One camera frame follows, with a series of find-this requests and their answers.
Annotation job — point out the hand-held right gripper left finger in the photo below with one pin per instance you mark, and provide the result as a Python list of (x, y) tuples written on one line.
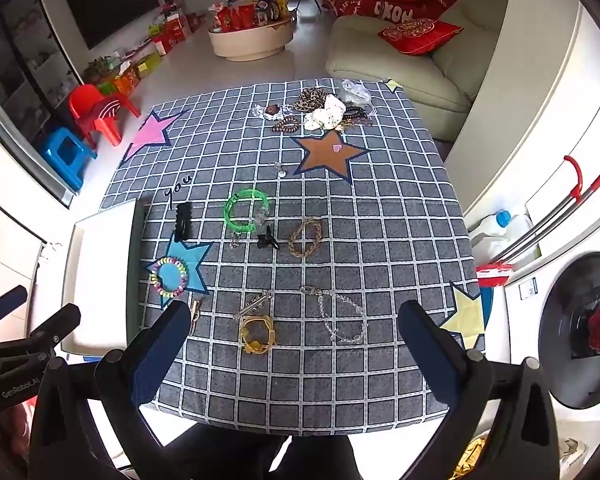
[(167, 340)]

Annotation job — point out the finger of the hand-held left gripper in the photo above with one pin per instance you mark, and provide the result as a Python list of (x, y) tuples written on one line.
[(7, 300), (55, 322)]

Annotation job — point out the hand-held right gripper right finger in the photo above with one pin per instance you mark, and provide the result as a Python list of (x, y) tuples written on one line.
[(420, 340)]

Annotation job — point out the small beige hair clip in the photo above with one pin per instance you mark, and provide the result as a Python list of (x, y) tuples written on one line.
[(195, 312)]

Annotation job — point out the white tray with green rim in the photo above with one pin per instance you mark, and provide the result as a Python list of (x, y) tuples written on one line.
[(100, 280)]

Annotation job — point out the person's left hand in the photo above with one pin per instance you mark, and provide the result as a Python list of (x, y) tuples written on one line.
[(11, 427)]

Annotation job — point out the grey checked star tablecloth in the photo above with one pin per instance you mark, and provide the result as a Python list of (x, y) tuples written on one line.
[(380, 260)]

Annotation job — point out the silver star hair clip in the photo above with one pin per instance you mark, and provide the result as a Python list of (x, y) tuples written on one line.
[(252, 305)]

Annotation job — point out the white washing machine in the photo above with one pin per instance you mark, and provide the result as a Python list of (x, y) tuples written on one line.
[(530, 360)]

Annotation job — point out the white bottle with blue cap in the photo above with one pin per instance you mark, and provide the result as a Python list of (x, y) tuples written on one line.
[(490, 247)]

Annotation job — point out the long black hair clip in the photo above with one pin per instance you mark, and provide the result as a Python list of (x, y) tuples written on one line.
[(183, 220)]

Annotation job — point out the gold foil bag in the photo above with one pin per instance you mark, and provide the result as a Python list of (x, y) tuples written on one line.
[(472, 460)]

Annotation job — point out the small black claw clip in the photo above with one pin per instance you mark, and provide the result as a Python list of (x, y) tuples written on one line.
[(267, 242)]

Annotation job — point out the blue plastic stool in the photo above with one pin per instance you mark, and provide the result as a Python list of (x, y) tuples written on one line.
[(62, 140)]

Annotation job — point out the grey slipper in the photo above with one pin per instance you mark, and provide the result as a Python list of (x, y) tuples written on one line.
[(572, 452)]

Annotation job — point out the small silver earring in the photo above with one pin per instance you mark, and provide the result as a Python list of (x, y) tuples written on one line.
[(281, 172)]

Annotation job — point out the red plastic chair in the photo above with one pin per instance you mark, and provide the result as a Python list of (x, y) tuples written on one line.
[(87, 100)]

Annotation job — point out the glass display cabinet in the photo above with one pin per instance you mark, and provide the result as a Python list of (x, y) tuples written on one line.
[(30, 60)]

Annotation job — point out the clear plastic bag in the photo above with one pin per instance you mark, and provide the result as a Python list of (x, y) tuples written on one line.
[(355, 91)]

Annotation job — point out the leopard print scrunchie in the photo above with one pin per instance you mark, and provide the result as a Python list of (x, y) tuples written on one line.
[(310, 97)]

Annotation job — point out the white tall cabinet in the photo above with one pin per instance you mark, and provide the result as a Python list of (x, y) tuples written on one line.
[(540, 85)]

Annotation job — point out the cream sofa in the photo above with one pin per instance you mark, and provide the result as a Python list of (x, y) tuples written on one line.
[(380, 55)]

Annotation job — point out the red embroidered cushion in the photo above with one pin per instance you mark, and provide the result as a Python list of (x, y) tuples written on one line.
[(420, 35)]

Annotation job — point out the row of colourful gift boxes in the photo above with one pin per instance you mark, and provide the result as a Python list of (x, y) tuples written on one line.
[(165, 35)]

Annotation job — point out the round cream coffee table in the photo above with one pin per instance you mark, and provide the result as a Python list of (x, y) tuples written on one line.
[(250, 42)]

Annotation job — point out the black television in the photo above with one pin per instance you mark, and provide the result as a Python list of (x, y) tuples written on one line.
[(110, 5)]

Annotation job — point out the pile of snack packets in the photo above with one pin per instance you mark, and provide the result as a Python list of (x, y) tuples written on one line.
[(240, 15)]

